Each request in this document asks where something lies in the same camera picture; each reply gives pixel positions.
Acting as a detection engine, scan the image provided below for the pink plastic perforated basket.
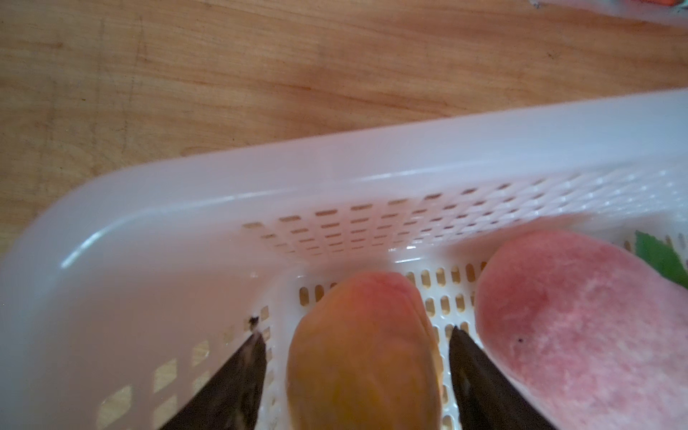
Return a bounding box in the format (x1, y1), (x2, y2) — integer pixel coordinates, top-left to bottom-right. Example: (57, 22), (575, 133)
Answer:
(1, 89), (687, 429)

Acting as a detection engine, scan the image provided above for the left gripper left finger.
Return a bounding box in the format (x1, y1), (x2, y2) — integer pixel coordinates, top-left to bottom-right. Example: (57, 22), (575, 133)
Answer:
(163, 316), (267, 429)

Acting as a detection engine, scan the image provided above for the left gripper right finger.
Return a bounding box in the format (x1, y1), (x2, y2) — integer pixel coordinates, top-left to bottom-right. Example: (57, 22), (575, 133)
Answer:
(449, 326), (553, 429)

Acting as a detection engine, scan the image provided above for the pink peach front with leaf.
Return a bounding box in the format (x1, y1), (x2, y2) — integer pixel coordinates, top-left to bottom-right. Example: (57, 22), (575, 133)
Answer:
(475, 230), (687, 429)

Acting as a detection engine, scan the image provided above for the orange red peach with leaf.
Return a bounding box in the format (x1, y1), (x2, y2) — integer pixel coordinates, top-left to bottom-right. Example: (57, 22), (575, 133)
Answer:
(286, 272), (442, 429)

